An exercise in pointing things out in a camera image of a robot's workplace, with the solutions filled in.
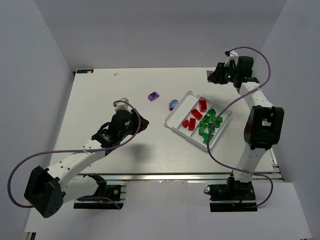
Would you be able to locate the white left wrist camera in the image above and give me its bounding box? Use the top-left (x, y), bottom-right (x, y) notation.
top-left (113, 97), bottom-right (130, 112)

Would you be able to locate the purple paw print lego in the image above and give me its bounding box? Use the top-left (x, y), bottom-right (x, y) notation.
top-left (168, 99), bottom-right (179, 111)

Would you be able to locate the purple arch lego brick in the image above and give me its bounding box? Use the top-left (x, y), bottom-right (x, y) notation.
top-left (147, 91), bottom-right (160, 102)

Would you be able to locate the white three-compartment tray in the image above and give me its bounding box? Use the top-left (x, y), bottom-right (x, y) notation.
top-left (164, 90), bottom-right (232, 151)

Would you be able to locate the blue label left corner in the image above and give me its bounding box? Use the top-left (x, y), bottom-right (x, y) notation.
top-left (76, 69), bottom-right (94, 74)

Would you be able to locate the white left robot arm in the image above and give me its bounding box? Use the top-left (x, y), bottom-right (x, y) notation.
top-left (24, 110), bottom-right (149, 218)

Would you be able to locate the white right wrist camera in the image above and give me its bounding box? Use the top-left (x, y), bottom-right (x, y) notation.
top-left (224, 50), bottom-right (239, 67)

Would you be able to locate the small red lego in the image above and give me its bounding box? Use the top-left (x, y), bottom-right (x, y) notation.
top-left (182, 119), bottom-right (190, 128)

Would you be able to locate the green 2x4 lego plate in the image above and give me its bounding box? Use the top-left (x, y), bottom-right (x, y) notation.
top-left (213, 117), bottom-right (223, 128)

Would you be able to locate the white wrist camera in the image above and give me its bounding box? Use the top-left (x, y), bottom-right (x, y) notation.
top-left (113, 97), bottom-right (130, 112)
top-left (224, 50), bottom-right (239, 67)

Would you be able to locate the red and green lego stack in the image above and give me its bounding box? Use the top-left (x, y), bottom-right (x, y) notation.
top-left (188, 118), bottom-right (196, 131)

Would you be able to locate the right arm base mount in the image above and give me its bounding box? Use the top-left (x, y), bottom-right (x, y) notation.
top-left (203, 176), bottom-right (258, 213)

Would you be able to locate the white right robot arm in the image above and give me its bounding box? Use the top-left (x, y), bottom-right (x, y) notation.
top-left (207, 51), bottom-right (284, 185)

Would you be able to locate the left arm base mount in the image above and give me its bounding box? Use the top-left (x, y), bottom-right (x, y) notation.
top-left (73, 173), bottom-right (127, 210)

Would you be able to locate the aluminium table edge rail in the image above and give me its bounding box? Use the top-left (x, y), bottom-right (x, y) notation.
top-left (74, 172), bottom-right (283, 183)

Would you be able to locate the red lego brick top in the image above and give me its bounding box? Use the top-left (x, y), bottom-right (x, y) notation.
top-left (191, 109), bottom-right (203, 120)

